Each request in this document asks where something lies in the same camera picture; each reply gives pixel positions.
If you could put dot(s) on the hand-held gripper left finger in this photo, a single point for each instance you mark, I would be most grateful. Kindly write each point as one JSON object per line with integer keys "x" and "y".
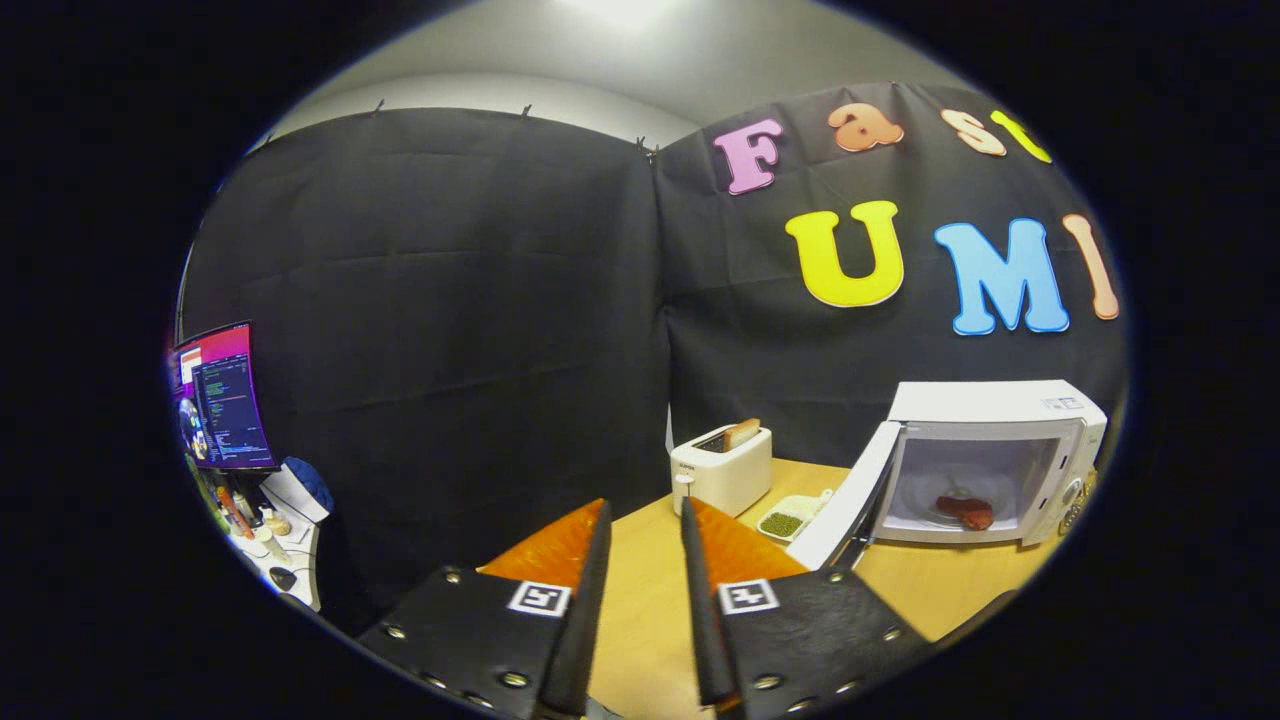
{"x": 585, "y": 620}

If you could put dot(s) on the toasted bread slice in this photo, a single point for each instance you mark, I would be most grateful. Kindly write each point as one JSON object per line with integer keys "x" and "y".
{"x": 742, "y": 433}

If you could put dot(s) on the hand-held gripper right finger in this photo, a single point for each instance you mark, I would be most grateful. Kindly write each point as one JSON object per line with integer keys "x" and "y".
{"x": 700, "y": 620}

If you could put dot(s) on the blue and white object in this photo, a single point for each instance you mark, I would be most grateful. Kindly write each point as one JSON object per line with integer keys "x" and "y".
{"x": 310, "y": 480}

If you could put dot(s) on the white toaster oven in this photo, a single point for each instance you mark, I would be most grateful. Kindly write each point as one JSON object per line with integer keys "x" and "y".
{"x": 990, "y": 400}

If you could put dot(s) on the white divided bean tray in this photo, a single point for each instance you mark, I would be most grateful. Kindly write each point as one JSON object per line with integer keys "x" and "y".
{"x": 800, "y": 507}

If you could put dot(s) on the reddish brown meat piece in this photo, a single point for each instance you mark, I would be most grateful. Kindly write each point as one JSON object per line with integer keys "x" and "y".
{"x": 970, "y": 513}

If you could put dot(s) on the cluttered white side desk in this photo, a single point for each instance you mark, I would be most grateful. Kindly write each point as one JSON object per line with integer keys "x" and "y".
{"x": 300, "y": 560}

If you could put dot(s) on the white bread toaster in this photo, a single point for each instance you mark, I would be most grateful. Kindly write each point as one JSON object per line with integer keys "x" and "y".
{"x": 725, "y": 475}

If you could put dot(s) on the computer monitor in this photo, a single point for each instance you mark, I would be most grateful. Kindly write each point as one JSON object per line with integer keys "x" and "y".
{"x": 225, "y": 400}

